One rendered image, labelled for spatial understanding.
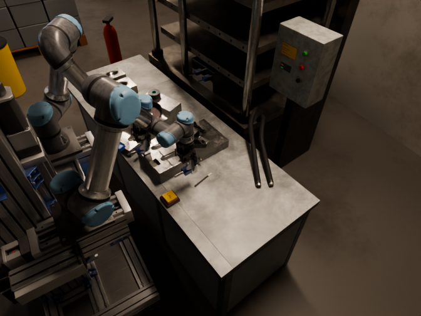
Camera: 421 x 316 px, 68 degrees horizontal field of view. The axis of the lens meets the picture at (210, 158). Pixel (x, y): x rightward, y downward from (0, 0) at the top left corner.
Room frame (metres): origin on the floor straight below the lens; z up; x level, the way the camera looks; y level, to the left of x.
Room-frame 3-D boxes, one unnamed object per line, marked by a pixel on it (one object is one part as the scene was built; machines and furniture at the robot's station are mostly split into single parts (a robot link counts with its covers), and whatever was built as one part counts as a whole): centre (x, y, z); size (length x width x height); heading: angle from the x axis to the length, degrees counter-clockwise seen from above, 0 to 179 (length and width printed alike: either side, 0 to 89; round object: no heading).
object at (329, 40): (1.64, -0.52, 0.73); 0.30 x 0.22 x 1.47; 39
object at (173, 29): (2.41, -0.19, 1.01); 1.10 x 0.74 x 0.05; 39
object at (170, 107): (1.59, 0.45, 0.85); 0.50 x 0.26 x 0.11; 146
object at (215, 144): (1.37, 0.16, 0.87); 0.50 x 0.26 x 0.14; 129
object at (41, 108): (1.18, 0.82, 1.20); 0.13 x 0.12 x 0.14; 173
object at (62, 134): (1.17, 0.82, 1.09); 0.15 x 0.15 x 0.10
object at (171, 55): (2.38, -0.15, 0.75); 1.30 x 0.84 x 0.06; 39
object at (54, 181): (0.75, 0.55, 1.20); 0.13 x 0.12 x 0.14; 53
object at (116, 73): (2.16, 0.78, 0.83); 0.17 x 0.13 x 0.06; 129
